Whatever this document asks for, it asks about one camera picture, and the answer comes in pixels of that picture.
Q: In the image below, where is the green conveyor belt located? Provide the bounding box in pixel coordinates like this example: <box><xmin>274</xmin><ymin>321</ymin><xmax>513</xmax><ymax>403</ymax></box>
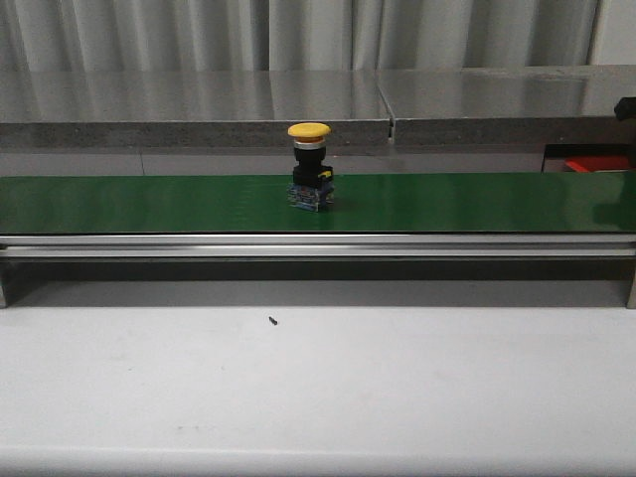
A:
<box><xmin>1</xmin><ymin>172</ymin><xmax>635</xmax><ymax>235</ymax></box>

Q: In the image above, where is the aluminium conveyor frame rail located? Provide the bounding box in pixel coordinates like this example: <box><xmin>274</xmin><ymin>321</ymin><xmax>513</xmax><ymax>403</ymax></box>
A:
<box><xmin>1</xmin><ymin>233</ymin><xmax>635</xmax><ymax>259</ymax></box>

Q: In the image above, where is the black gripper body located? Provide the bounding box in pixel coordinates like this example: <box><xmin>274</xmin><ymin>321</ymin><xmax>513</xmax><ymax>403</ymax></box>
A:
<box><xmin>614</xmin><ymin>96</ymin><xmax>636</xmax><ymax>170</ymax></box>

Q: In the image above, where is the red plastic bin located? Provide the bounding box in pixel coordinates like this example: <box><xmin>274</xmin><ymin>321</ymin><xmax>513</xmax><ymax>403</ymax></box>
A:
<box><xmin>565</xmin><ymin>155</ymin><xmax>630</xmax><ymax>173</ymax></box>

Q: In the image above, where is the grey stone counter slab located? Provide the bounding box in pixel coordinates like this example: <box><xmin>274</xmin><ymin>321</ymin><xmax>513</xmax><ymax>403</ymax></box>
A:
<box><xmin>377</xmin><ymin>66</ymin><xmax>635</xmax><ymax>146</ymax></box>
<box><xmin>1</xmin><ymin>71</ymin><xmax>392</xmax><ymax>149</ymax></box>

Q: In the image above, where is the yellow mushroom button middle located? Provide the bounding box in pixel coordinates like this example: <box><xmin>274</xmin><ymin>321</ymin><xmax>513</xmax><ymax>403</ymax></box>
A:
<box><xmin>287</xmin><ymin>122</ymin><xmax>334</xmax><ymax>212</ymax></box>

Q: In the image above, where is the right conveyor support leg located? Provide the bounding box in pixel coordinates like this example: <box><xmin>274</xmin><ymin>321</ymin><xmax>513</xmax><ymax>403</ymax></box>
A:
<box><xmin>612</xmin><ymin>259</ymin><xmax>635</xmax><ymax>310</ymax></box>

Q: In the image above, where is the grey pleated curtain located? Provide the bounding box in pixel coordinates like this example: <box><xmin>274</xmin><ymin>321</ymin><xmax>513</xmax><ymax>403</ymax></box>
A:
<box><xmin>1</xmin><ymin>1</ymin><xmax>600</xmax><ymax>73</ymax></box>

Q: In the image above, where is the grey stone counter left slab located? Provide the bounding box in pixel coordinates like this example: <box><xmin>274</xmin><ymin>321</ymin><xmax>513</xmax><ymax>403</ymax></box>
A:
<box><xmin>1</xmin><ymin>71</ymin><xmax>392</xmax><ymax>149</ymax></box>

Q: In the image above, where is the grey stone counter right slab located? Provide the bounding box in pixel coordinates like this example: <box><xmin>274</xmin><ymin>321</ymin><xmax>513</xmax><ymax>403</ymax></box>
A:
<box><xmin>377</xmin><ymin>66</ymin><xmax>635</xmax><ymax>146</ymax></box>

